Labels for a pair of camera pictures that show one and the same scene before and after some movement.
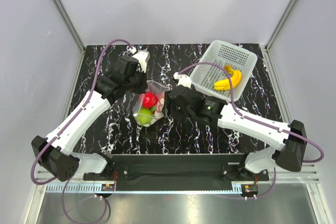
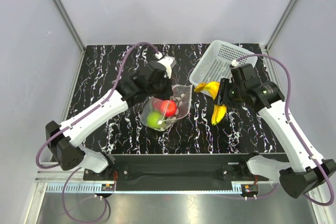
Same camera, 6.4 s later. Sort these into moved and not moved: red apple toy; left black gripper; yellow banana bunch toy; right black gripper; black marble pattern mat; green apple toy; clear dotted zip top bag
Moved: yellow banana bunch toy; clear dotted zip top bag; red apple toy; left black gripper; right black gripper; green apple toy
Not moved: black marble pattern mat
